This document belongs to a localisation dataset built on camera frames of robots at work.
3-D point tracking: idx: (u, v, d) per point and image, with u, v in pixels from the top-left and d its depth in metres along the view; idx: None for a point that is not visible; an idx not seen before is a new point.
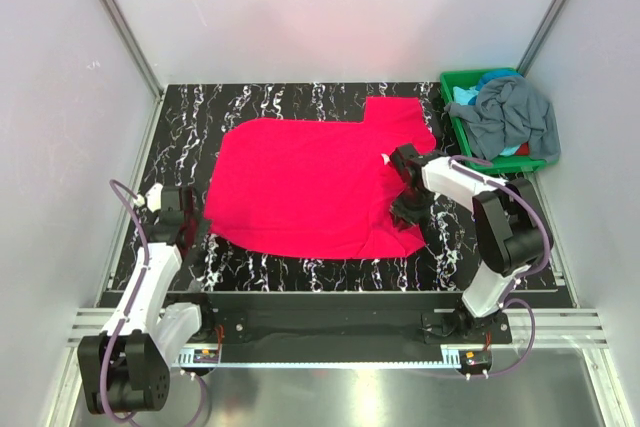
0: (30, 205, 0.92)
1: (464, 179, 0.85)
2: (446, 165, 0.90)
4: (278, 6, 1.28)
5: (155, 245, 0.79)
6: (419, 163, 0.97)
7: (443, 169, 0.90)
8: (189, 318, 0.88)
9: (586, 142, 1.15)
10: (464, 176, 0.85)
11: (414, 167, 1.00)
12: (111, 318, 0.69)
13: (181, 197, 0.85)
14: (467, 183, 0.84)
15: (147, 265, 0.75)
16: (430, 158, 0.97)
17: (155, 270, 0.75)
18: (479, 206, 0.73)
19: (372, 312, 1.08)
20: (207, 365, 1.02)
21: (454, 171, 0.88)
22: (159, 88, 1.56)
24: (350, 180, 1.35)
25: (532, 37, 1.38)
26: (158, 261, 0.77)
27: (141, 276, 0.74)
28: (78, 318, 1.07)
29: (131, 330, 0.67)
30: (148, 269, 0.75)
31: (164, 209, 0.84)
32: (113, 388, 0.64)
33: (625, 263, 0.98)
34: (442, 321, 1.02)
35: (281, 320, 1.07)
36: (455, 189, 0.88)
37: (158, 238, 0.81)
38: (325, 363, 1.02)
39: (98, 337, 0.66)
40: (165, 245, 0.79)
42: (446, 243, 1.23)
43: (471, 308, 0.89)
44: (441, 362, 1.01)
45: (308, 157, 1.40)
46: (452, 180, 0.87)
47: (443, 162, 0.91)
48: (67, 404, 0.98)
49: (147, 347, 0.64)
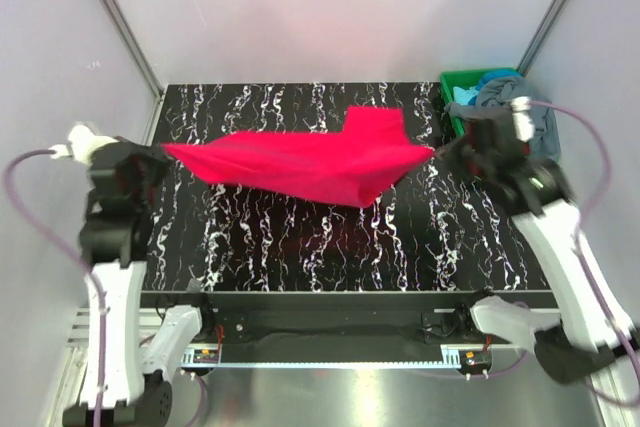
0: (30, 205, 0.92)
1: (583, 293, 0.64)
2: (573, 249, 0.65)
4: (278, 6, 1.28)
5: (101, 266, 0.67)
6: (528, 192, 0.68)
7: (562, 249, 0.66)
8: (190, 319, 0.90)
9: (587, 142, 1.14)
10: (586, 283, 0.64)
11: (515, 187, 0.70)
12: (88, 386, 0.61)
13: (123, 177, 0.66)
14: (584, 297, 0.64)
15: (104, 310, 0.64)
16: (543, 189, 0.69)
17: (117, 308, 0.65)
18: (590, 361, 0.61)
19: (372, 312, 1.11)
20: (207, 365, 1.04)
21: (578, 266, 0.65)
22: (159, 88, 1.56)
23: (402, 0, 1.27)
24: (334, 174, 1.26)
25: (532, 37, 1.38)
26: (115, 297, 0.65)
27: (103, 325, 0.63)
28: (78, 318, 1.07)
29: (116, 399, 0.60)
30: (108, 311, 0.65)
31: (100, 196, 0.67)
32: None
33: (625, 263, 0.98)
34: (442, 321, 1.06)
35: (282, 320, 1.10)
36: (556, 281, 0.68)
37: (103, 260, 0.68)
38: (325, 363, 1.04)
39: (81, 410, 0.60)
40: (117, 265, 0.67)
42: (446, 243, 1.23)
43: (475, 321, 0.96)
44: (441, 362, 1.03)
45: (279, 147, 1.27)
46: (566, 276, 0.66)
47: (568, 239, 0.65)
48: (67, 405, 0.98)
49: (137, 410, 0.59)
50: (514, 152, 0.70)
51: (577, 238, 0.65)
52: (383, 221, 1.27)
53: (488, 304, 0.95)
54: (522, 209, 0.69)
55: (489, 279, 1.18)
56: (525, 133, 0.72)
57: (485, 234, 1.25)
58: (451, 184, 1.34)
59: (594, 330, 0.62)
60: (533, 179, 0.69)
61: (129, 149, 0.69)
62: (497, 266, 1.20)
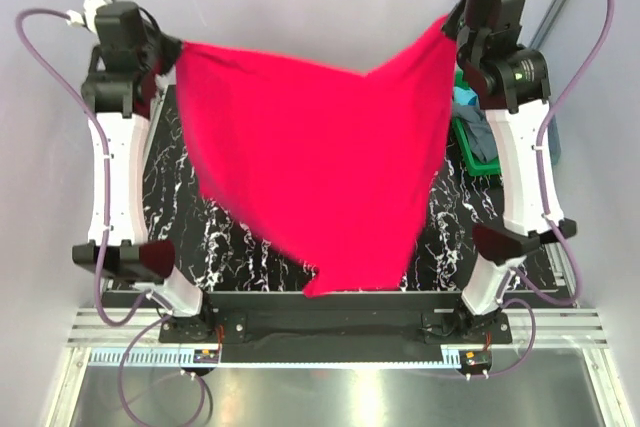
0: (31, 204, 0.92)
1: (531, 181, 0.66)
2: (531, 147, 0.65)
4: (279, 7, 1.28)
5: (104, 114, 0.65)
6: (507, 82, 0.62)
7: (524, 144, 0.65)
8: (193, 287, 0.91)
9: (588, 143, 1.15)
10: (536, 176, 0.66)
11: (495, 72, 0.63)
12: (94, 223, 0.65)
13: (125, 31, 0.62)
14: (526, 190, 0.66)
15: (109, 154, 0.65)
16: (529, 83, 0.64)
17: (121, 159, 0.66)
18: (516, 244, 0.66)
19: (372, 312, 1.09)
20: (207, 364, 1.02)
21: (533, 160, 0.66)
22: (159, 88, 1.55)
23: (402, 0, 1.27)
24: (381, 215, 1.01)
25: (532, 37, 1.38)
26: (122, 147, 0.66)
27: (108, 169, 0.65)
28: (78, 318, 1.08)
29: (121, 239, 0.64)
30: (111, 159, 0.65)
31: (106, 47, 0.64)
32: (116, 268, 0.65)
33: (628, 261, 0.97)
34: (442, 321, 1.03)
35: (281, 320, 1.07)
36: (504, 163, 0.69)
37: (104, 110, 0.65)
38: (324, 363, 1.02)
39: (87, 246, 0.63)
40: (119, 116, 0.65)
42: (445, 243, 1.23)
43: (469, 305, 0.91)
44: (441, 362, 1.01)
45: (261, 144, 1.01)
46: (518, 164, 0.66)
47: (528, 149, 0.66)
48: (67, 404, 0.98)
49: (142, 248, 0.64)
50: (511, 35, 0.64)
51: (539, 139, 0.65)
52: None
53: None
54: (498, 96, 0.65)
55: None
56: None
57: None
58: (451, 184, 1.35)
59: (528, 219, 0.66)
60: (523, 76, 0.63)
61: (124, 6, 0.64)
62: None
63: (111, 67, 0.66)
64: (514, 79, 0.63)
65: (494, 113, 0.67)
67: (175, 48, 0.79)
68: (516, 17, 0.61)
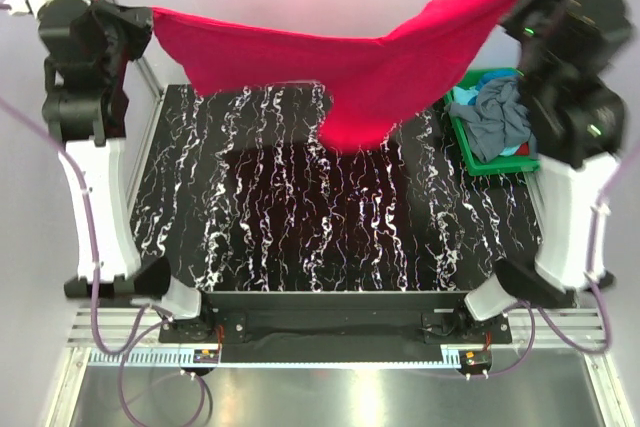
0: (31, 205, 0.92)
1: (580, 240, 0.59)
2: (589, 205, 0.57)
4: (279, 6, 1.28)
5: (74, 143, 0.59)
6: (581, 136, 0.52)
7: (580, 202, 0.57)
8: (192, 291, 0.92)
9: None
10: (586, 233, 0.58)
11: (564, 118, 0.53)
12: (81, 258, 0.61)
13: (73, 40, 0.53)
14: (571, 244, 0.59)
15: (87, 188, 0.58)
16: (608, 136, 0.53)
17: (101, 190, 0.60)
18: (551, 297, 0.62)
19: (372, 312, 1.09)
20: (207, 365, 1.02)
21: (585, 219, 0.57)
22: (159, 88, 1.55)
23: (403, 1, 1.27)
24: (352, 108, 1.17)
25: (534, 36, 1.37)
26: (102, 178, 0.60)
27: (88, 205, 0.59)
28: (78, 318, 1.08)
29: (113, 275, 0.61)
30: (91, 192, 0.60)
31: (60, 60, 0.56)
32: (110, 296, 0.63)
33: None
34: (442, 321, 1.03)
35: (280, 320, 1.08)
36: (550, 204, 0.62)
37: (70, 136, 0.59)
38: (324, 363, 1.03)
39: (77, 283, 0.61)
40: (91, 144, 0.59)
42: (446, 243, 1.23)
43: (473, 311, 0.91)
44: (441, 362, 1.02)
45: (260, 64, 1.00)
46: (569, 217, 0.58)
47: (587, 202, 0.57)
48: (67, 404, 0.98)
49: (136, 283, 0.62)
50: (592, 75, 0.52)
51: (600, 202, 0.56)
52: (384, 221, 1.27)
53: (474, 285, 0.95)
54: (566, 149, 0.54)
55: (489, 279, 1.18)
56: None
57: (486, 234, 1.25)
58: (451, 184, 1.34)
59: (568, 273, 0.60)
60: (602, 128, 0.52)
61: (74, 5, 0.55)
62: None
63: (69, 83, 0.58)
64: (587, 130, 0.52)
65: (555, 165, 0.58)
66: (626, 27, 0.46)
67: (145, 30, 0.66)
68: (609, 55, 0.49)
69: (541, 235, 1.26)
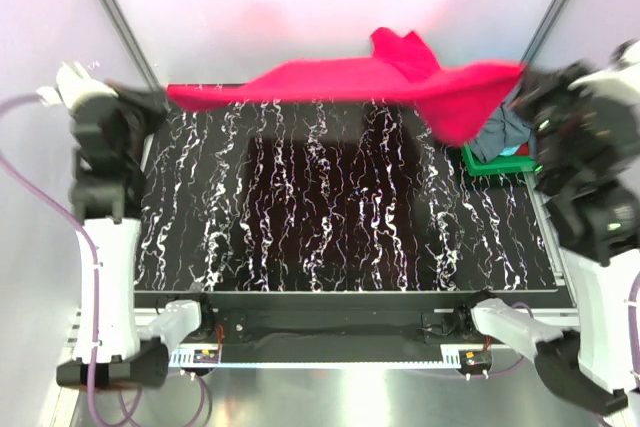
0: (31, 206, 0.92)
1: (617, 333, 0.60)
2: (624, 300, 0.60)
4: (279, 6, 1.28)
5: (92, 221, 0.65)
6: (599, 234, 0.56)
7: (616, 297, 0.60)
8: (191, 309, 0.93)
9: None
10: (624, 328, 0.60)
11: (584, 219, 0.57)
12: (82, 336, 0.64)
13: (106, 138, 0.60)
14: (613, 336, 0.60)
15: (97, 264, 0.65)
16: (623, 232, 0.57)
17: (109, 268, 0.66)
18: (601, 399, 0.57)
19: (372, 312, 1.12)
20: (206, 365, 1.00)
21: (623, 312, 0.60)
22: (159, 88, 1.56)
23: (403, 0, 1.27)
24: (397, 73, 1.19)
25: (535, 33, 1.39)
26: (112, 256, 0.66)
27: (97, 279, 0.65)
28: (78, 318, 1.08)
29: (110, 357, 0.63)
30: (101, 267, 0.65)
31: (88, 154, 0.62)
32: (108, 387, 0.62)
33: None
34: (442, 321, 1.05)
35: (281, 321, 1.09)
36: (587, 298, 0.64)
37: (95, 215, 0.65)
38: (324, 364, 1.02)
39: (75, 366, 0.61)
40: (110, 220, 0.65)
42: (446, 243, 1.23)
43: (476, 322, 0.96)
44: (441, 362, 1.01)
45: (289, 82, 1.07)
46: (607, 312, 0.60)
47: (621, 296, 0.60)
48: (67, 405, 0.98)
49: (132, 366, 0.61)
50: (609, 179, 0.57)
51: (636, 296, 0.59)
52: (383, 221, 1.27)
53: (487, 311, 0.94)
54: (587, 243, 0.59)
55: (489, 279, 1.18)
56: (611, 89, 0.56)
57: (485, 234, 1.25)
58: (451, 184, 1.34)
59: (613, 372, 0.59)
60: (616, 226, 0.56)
61: (104, 104, 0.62)
62: (497, 266, 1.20)
63: (96, 169, 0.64)
64: (609, 230, 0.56)
65: (580, 258, 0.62)
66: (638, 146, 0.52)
67: (160, 114, 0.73)
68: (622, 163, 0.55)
69: (541, 235, 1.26)
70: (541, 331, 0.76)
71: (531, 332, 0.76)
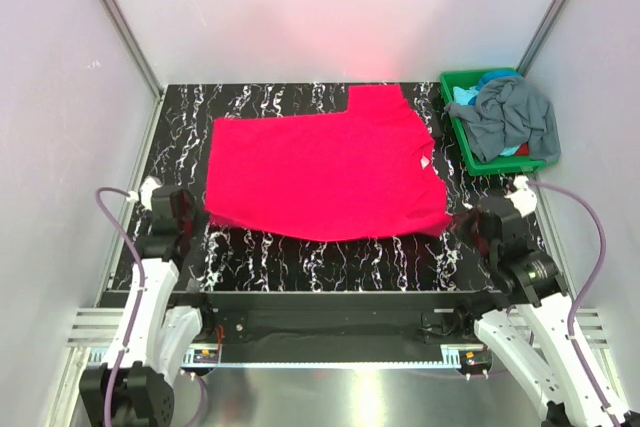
0: (31, 205, 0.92)
1: (577, 371, 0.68)
2: (565, 336, 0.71)
4: (279, 6, 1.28)
5: (148, 261, 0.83)
6: (524, 282, 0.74)
7: (556, 334, 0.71)
8: (185, 321, 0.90)
9: (588, 145, 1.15)
10: (580, 366, 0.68)
11: (513, 276, 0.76)
12: (112, 347, 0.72)
13: (172, 204, 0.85)
14: (577, 380, 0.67)
15: (144, 287, 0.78)
16: (540, 278, 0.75)
17: (152, 291, 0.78)
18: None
19: (372, 312, 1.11)
20: (207, 364, 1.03)
21: (570, 349, 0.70)
22: (159, 88, 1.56)
23: (403, 1, 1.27)
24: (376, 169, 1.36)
25: (532, 37, 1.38)
26: (154, 282, 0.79)
27: (138, 299, 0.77)
28: (78, 318, 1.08)
29: (132, 361, 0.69)
30: (144, 291, 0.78)
31: (156, 217, 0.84)
32: (120, 412, 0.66)
33: (628, 263, 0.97)
34: (442, 321, 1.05)
35: (281, 320, 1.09)
36: (549, 353, 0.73)
37: (150, 254, 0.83)
38: (327, 364, 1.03)
39: (100, 368, 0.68)
40: (159, 261, 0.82)
42: (446, 243, 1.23)
43: (479, 331, 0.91)
44: (441, 362, 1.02)
45: (282, 161, 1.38)
46: (560, 356, 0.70)
47: (561, 333, 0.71)
48: (67, 404, 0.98)
49: (149, 377, 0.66)
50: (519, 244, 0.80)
51: (571, 329, 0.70)
52: None
53: (494, 332, 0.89)
54: (520, 296, 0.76)
55: (489, 279, 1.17)
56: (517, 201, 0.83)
57: None
58: (451, 184, 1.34)
59: (589, 415, 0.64)
60: (532, 272, 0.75)
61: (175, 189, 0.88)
62: None
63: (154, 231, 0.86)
64: (529, 280, 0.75)
65: (524, 308, 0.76)
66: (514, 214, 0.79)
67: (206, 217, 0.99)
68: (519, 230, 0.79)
69: (540, 235, 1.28)
70: (554, 389, 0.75)
71: (541, 389, 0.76)
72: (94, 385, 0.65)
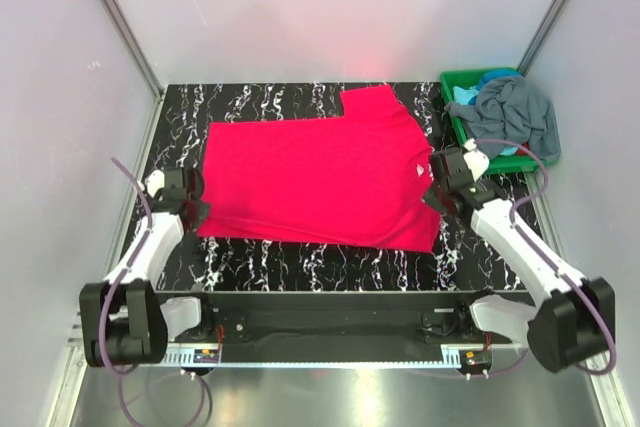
0: (31, 205, 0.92)
1: (526, 252, 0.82)
2: (510, 225, 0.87)
4: (279, 7, 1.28)
5: (158, 214, 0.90)
6: (472, 200, 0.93)
7: (504, 227, 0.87)
8: (189, 304, 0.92)
9: (588, 144, 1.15)
10: (530, 249, 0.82)
11: (461, 198, 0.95)
12: (115, 268, 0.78)
13: (183, 177, 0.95)
14: (532, 262, 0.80)
15: (151, 227, 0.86)
16: (481, 195, 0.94)
17: (157, 233, 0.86)
18: (549, 312, 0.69)
19: (372, 312, 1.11)
20: (207, 364, 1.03)
21: (518, 235, 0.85)
22: (159, 88, 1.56)
23: (403, 0, 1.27)
24: (371, 176, 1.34)
25: (532, 37, 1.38)
26: (160, 228, 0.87)
27: (144, 236, 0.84)
28: (77, 318, 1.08)
29: (133, 277, 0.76)
30: (151, 231, 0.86)
31: (168, 187, 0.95)
32: (112, 340, 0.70)
33: (627, 263, 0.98)
34: (442, 321, 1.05)
35: (281, 320, 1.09)
36: (508, 248, 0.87)
37: (160, 210, 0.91)
38: (325, 363, 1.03)
39: (100, 285, 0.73)
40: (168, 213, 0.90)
42: (446, 243, 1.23)
43: (476, 319, 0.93)
44: (441, 362, 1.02)
45: (278, 163, 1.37)
46: (513, 245, 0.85)
47: (507, 225, 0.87)
48: (68, 402, 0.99)
49: (146, 293, 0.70)
50: (465, 179, 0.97)
51: (512, 216, 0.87)
52: None
53: (487, 305, 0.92)
54: (469, 212, 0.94)
55: (489, 279, 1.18)
56: (472, 162, 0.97)
57: None
58: None
59: (545, 282, 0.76)
60: (473, 191, 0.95)
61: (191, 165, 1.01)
62: (497, 266, 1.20)
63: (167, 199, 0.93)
64: (472, 196, 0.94)
65: (474, 220, 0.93)
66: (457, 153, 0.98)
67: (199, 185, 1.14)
68: (463, 165, 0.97)
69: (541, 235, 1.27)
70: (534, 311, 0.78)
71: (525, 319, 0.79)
72: (94, 296, 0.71)
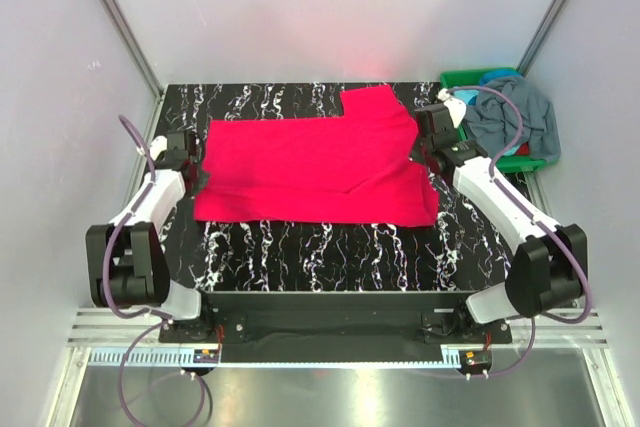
0: (31, 206, 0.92)
1: (504, 203, 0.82)
2: (488, 179, 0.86)
4: (279, 7, 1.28)
5: (161, 170, 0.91)
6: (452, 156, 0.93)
7: (483, 181, 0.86)
8: (189, 292, 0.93)
9: (588, 144, 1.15)
10: (510, 200, 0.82)
11: (443, 157, 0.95)
12: (119, 213, 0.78)
13: (185, 139, 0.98)
14: (509, 211, 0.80)
15: (154, 181, 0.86)
16: (462, 152, 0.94)
17: (160, 187, 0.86)
18: (525, 256, 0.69)
19: (372, 312, 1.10)
20: (206, 364, 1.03)
21: (496, 188, 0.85)
22: (159, 88, 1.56)
23: (403, 0, 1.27)
24: (365, 166, 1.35)
25: (532, 37, 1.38)
26: (163, 182, 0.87)
27: (147, 187, 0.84)
28: (78, 318, 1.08)
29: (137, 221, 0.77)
30: (154, 184, 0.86)
31: (170, 149, 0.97)
32: (117, 280, 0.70)
33: (628, 263, 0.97)
34: (442, 321, 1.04)
35: (280, 320, 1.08)
36: (487, 203, 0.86)
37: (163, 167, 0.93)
38: (325, 363, 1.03)
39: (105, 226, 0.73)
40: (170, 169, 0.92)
42: (446, 243, 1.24)
43: (473, 312, 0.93)
44: (441, 362, 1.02)
45: (274, 151, 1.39)
46: (492, 199, 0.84)
47: (486, 180, 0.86)
48: (67, 404, 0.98)
49: (150, 235, 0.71)
50: (448, 138, 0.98)
51: (490, 171, 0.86)
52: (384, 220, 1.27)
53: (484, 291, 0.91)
54: (451, 170, 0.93)
55: (489, 279, 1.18)
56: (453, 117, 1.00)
57: (485, 234, 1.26)
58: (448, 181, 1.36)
59: (521, 228, 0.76)
60: (455, 149, 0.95)
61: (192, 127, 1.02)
62: (497, 266, 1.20)
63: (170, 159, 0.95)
64: (454, 154, 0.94)
65: (455, 180, 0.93)
66: (443, 111, 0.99)
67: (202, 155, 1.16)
68: (447, 123, 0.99)
69: None
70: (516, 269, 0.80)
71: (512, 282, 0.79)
72: (99, 235, 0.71)
